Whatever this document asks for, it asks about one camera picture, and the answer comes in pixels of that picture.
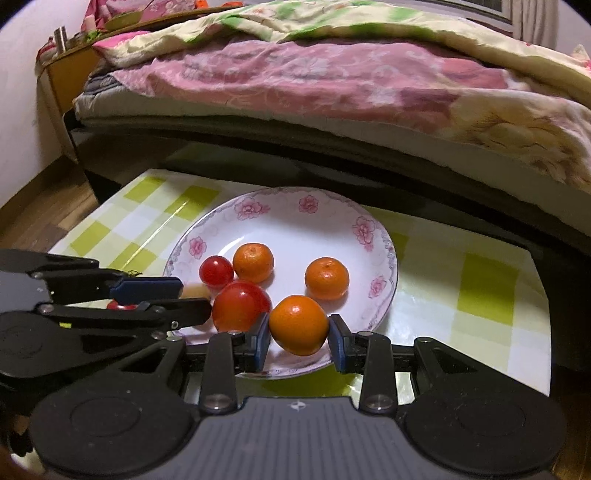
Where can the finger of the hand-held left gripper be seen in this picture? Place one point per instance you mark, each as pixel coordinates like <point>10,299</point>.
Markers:
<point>145,287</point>
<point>184,310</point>

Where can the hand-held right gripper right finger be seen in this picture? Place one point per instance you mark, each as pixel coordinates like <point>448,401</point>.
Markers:
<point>336,347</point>

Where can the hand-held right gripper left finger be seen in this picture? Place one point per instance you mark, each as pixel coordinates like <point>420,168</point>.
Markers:
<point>261,344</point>

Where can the cherry tomato with green stem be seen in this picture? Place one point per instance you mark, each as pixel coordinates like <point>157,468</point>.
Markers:
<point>119,305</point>

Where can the large red-orange tomato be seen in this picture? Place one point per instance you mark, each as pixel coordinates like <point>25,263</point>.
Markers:
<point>240,307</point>

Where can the orange tangerine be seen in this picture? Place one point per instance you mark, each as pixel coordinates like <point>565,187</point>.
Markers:
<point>253,263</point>
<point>327,278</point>
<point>299,325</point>

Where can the red cherry tomato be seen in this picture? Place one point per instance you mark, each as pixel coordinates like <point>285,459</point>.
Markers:
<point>216,271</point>

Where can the white plate with pink flowers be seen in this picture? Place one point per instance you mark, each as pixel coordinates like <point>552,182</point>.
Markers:
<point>295,230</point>

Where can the green checked plastic tablecloth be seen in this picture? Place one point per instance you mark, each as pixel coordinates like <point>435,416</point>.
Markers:
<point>485,286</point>

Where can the white mattress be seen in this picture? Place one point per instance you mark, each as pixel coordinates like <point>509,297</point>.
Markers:
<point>106,113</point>

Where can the grey striped blanket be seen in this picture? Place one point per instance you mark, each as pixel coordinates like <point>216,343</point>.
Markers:
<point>102,86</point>

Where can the wooden nightstand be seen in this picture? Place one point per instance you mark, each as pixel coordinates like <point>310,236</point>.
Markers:
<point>64,81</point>

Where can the bed with floral quilt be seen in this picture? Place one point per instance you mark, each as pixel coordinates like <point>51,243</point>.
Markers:
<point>323,78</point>

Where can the pink floral cloth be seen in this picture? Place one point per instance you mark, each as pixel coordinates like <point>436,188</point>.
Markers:
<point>161,8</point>

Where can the pale curtain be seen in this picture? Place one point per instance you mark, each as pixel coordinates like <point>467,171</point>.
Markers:
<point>535,16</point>

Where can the dark bed frame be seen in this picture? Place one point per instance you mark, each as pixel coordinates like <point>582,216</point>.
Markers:
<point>323,157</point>

